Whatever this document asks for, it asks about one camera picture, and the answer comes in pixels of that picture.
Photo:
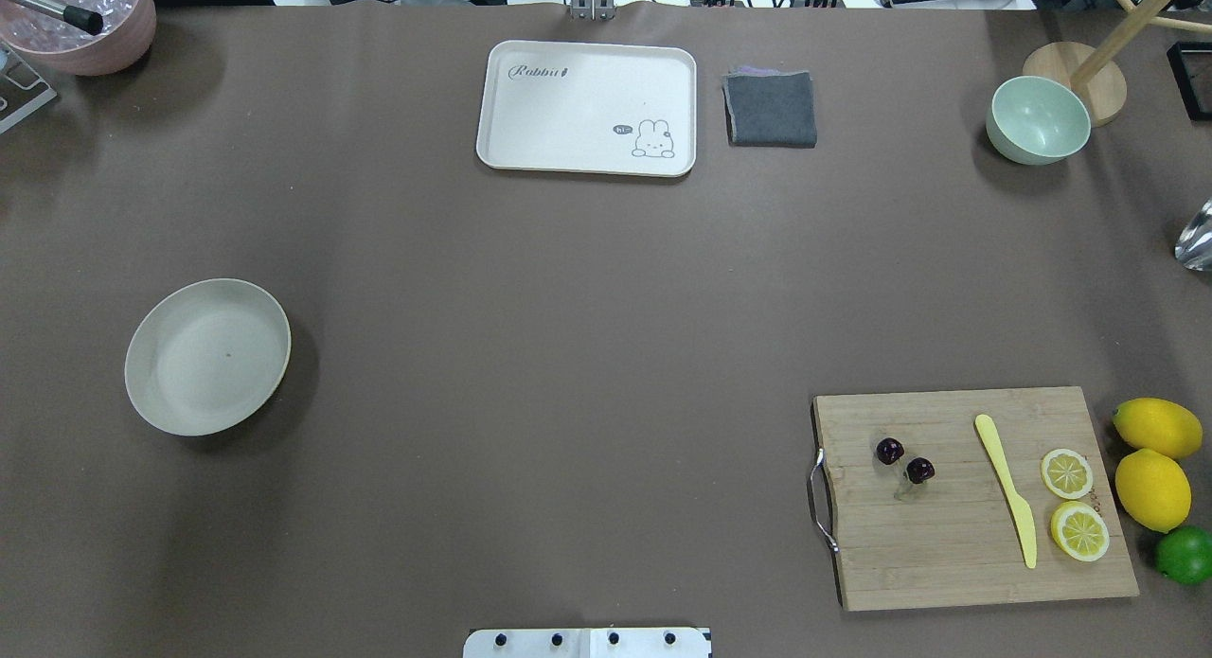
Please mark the beige round plate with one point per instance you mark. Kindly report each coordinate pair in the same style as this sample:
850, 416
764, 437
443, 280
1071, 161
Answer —
207, 357

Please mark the pink bowl with ice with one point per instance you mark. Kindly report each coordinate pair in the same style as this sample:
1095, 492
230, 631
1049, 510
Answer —
128, 28

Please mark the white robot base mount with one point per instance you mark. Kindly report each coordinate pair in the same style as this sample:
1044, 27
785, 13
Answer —
590, 642

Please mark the dark red cherry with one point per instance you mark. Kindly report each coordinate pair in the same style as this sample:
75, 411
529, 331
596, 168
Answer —
919, 470
889, 450

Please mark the wooden cup stand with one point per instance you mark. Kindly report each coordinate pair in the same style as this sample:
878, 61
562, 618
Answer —
1092, 73

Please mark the white cup rack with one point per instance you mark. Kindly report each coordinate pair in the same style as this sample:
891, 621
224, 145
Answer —
23, 90

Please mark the cream rabbit tray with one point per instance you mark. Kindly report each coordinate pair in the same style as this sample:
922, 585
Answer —
589, 108

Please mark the grey folded cloth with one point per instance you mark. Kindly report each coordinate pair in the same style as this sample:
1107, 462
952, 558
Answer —
770, 109

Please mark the green lime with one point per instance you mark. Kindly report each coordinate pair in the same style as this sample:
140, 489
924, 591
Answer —
1184, 555

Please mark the whole yellow lemon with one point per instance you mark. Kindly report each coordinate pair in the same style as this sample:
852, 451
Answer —
1154, 490
1160, 425

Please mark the metal pestle black tip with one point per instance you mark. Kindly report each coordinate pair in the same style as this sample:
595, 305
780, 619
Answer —
88, 21

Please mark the wooden cutting board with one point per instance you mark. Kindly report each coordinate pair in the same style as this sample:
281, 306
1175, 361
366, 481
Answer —
951, 541

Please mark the metal scoop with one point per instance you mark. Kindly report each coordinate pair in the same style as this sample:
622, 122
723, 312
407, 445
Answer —
1193, 246

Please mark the mint green bowl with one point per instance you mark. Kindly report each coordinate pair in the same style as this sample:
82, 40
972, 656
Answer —
1036, 121

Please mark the lemon slice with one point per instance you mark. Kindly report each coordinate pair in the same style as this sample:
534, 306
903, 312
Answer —
1079, 531
1067, 474

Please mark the yellow plastic knife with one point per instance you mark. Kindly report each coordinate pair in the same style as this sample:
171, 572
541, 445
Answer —
1021, 511

